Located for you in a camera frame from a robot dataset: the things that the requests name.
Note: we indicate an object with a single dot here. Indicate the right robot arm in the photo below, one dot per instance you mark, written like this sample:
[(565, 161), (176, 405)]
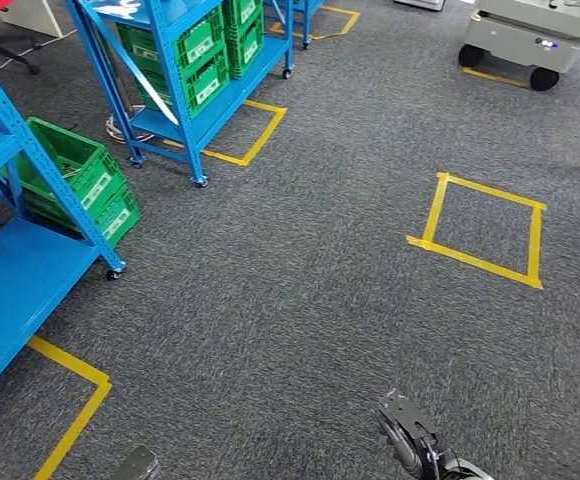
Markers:
[(470, 472)]

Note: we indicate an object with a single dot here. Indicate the blue metal shelf rack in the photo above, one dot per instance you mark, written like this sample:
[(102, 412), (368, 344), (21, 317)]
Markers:
[(240, 86), (15, 285), (305, 26)]

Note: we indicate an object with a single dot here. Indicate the white plastic car part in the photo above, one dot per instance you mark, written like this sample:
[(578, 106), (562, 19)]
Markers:
[(120, 8)]

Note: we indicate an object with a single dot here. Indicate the yellow floor tape square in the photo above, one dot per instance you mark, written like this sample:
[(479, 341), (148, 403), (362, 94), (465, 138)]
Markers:
[(348, 23), (267, 134), (534, 245)]

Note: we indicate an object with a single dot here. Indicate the green plastic crate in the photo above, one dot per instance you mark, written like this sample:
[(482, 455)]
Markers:
[(197, 46), (240, 10), (70, 159), (205, 86), (120, 222), (250, 50)]

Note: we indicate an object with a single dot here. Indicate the grey flat platform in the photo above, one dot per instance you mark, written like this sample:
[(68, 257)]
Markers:
[(420, 4)]

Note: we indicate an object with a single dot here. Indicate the yellow floor tape strip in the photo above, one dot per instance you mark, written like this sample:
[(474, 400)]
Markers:
[(495, 77)]

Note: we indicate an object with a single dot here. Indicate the grey wheeled mobile robot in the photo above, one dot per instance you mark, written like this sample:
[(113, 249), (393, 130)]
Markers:
[(530, 40)]

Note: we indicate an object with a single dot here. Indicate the white desk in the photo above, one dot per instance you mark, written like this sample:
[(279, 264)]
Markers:
[(30, 16)]

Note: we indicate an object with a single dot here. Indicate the barrier post with chrome base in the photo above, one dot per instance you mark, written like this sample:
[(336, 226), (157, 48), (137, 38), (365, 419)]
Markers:
[(113, 129)]

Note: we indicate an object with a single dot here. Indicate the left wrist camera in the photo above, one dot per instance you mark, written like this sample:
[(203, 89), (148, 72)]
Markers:
[(137, 465)]

